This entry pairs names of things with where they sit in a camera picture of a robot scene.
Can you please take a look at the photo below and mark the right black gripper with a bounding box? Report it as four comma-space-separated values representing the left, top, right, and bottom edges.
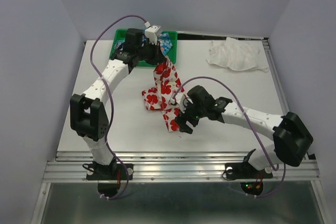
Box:
174, 98, 206, 134

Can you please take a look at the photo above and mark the red poppy white skirt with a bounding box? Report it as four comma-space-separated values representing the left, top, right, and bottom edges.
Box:
142, 59, 184, 132

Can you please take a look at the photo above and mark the blue floral skirt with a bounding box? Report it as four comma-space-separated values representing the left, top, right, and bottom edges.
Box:
111, 33, 173, 56

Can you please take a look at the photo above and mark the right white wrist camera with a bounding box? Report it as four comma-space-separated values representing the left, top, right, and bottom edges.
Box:
170, 93, 188, 111

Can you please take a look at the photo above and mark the white crumpled skirt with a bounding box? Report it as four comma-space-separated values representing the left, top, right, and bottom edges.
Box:
206, 37, 269, 72

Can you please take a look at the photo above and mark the purple cable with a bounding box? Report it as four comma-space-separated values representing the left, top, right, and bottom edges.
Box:
90, 14, 148, 200
172, 77, 287, 199

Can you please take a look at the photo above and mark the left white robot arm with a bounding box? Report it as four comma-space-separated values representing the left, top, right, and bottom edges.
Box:
70, 24, 166, 179

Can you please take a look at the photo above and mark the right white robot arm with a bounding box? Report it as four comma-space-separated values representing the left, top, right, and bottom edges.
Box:
170, 86, 313, 180

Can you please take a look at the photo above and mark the green plastic tray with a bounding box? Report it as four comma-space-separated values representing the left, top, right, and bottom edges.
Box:
110, 29, 178, 64

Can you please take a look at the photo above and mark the aluminium rail frame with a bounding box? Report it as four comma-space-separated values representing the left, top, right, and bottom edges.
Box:
31, 31, 329, 224

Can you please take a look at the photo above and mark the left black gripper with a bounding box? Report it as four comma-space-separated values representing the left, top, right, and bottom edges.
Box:
136, 39, 166, 66

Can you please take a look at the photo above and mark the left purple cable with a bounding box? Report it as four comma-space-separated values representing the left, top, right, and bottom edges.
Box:
90, 14, 148, 200

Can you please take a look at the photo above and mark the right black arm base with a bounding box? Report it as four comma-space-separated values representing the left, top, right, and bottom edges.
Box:
222, 149, 273, 180

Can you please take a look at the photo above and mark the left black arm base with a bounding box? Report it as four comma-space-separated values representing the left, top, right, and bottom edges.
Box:
82, 161, 133, 181

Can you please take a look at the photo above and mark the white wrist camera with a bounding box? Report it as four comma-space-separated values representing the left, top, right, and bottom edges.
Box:
170, 93, 188, 111
144, 22, 162, 45

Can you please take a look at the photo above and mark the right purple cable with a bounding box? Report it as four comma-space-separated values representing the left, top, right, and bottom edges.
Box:
172, 77, 287, 199

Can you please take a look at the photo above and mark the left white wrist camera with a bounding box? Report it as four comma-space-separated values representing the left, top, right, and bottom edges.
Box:
144, 22, 162, 45

